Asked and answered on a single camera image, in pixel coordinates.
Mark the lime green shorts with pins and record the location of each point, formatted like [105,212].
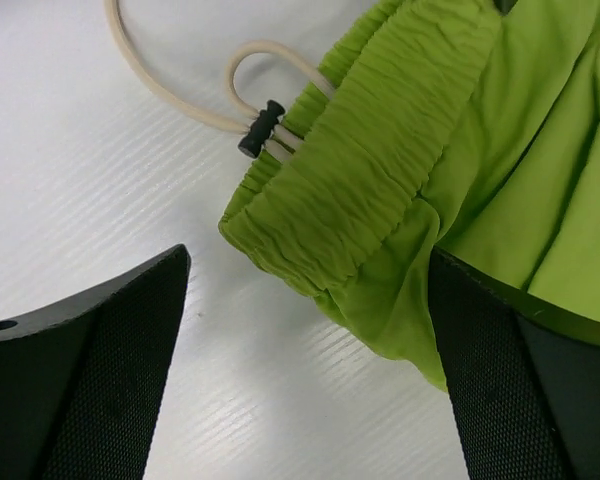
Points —
[459,125]

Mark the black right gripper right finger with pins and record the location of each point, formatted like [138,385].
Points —
[523,376]

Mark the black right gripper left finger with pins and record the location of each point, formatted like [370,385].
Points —
[82,379]

